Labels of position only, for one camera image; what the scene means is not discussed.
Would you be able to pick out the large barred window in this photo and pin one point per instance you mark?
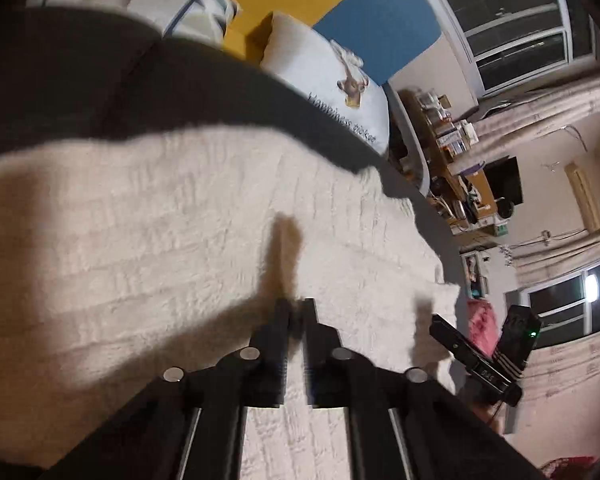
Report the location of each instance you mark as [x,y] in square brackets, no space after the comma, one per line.
[510,15]

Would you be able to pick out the wooden desk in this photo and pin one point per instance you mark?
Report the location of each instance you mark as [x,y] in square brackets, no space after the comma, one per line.
[445,160]

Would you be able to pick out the small white fan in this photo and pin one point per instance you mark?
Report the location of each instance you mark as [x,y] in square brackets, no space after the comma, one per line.
[504,207]

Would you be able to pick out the pink ruffled bedspread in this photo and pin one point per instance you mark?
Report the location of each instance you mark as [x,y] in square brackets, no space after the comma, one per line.
[482,320]

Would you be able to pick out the small window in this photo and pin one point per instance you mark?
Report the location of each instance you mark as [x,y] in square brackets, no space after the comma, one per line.
[565,300]

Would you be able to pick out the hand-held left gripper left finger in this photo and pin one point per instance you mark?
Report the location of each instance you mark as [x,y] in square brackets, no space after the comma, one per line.
[275,340]

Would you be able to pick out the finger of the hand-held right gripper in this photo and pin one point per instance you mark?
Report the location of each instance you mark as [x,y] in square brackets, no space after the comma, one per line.
[450,337]

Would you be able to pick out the wall air conditioner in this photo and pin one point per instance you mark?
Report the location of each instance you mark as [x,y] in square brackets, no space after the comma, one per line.
[582,195]

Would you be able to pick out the bent metal pipe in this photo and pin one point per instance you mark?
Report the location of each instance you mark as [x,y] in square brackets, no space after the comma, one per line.
[576,135]

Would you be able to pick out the white deer print pillow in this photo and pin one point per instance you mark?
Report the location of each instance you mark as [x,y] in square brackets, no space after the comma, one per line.
[305,60]

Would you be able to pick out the low white shelf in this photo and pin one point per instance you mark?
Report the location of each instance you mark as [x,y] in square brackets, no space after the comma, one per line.
[475,270]

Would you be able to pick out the black flat screen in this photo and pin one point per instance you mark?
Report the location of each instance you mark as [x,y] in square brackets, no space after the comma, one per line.
[505,180]

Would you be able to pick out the white knit sweater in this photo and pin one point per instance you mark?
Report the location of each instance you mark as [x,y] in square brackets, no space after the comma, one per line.
[155,260]

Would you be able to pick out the wooden chair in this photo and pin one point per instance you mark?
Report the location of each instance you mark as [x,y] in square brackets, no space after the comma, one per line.
[480,187]

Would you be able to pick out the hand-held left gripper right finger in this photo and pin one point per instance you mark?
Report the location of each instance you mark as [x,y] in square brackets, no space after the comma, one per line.
[317,340]

